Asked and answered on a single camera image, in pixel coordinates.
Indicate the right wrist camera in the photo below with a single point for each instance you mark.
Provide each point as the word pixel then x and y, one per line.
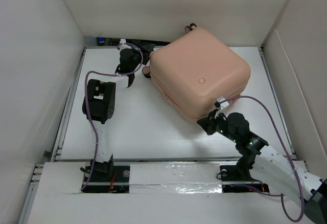
pixel 221 104

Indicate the pink suitcase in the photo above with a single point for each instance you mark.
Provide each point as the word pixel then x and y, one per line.
pixel 195 70

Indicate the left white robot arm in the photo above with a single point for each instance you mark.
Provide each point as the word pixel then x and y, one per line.
pixel 99 104

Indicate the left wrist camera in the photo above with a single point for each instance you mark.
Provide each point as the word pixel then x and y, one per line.
pixel 123 45

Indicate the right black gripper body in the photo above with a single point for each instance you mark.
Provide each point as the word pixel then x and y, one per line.
pixel 218 125

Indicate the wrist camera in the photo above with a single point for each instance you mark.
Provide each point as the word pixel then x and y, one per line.
pixel 221 104
pixel 123 45

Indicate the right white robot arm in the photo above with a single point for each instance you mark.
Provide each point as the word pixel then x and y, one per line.
pixel 260 161

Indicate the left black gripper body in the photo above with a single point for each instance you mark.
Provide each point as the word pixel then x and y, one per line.
pixel 145 56

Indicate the aluminium frame rail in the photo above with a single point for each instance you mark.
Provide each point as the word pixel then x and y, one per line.
pixel 115 159

